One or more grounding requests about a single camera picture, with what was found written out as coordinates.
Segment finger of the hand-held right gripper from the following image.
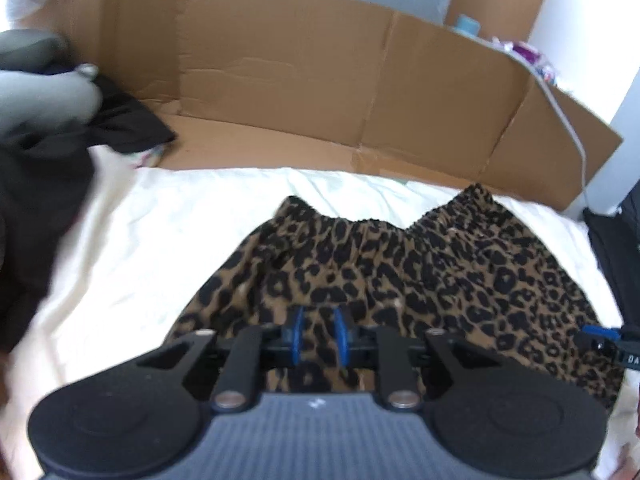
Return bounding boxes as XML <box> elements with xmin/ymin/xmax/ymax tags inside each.
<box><xmin>575</xmin><ymin>326</ymin><xmax>626</xmax><ymax>353</ymax></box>

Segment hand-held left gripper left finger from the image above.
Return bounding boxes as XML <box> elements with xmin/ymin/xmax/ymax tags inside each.
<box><xmin>136</xmin><ymin>308</ymin><xmax>304</xmax><ymax>411</ymax></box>

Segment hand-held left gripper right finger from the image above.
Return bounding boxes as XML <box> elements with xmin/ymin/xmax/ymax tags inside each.
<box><xmin>332</xmin><ymin>308</ymin><xmax>505</xmax><ymax>411</ymax></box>

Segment leopard print shorts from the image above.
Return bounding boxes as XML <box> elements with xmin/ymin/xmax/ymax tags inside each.
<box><xmin>170</xmin><ymin>183</ymin><xmax>626</xmax><ymax>411</ymax></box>

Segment black folded garment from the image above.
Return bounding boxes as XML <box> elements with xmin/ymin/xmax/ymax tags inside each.
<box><xmin>582</xmin><ymin>200</ymin><xmax>640</xmax><ymax>331</ymax></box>

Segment bear print blanket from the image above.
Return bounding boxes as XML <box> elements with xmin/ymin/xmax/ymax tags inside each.
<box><xmin>0</xmin><ymin>145</ymin><xmax>640</xmax><ymax>480</ymax></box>

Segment brown cardboard sheet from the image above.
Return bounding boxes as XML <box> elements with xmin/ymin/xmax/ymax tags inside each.
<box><xmin>44</xmin><ymin>0</ymin><xmax>624</xmax><ymax>211</ymax></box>

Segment pink purple packet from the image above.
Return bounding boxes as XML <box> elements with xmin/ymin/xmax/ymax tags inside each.
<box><xmin>492</xmin><ymin>37</ymin><xmax>558</xmax><ymax>86</ymax></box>

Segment black crumpled cloth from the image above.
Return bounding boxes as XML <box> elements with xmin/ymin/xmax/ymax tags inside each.
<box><xmin>0</xmin><ymin>75</ymin><xmax>176</xmax><ymax>351</ymax></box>

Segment white cable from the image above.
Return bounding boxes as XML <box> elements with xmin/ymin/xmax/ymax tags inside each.
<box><xmin>520</xmin><ymin>60</ymin><xmax>591</xmax><ymax>211</ymax></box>

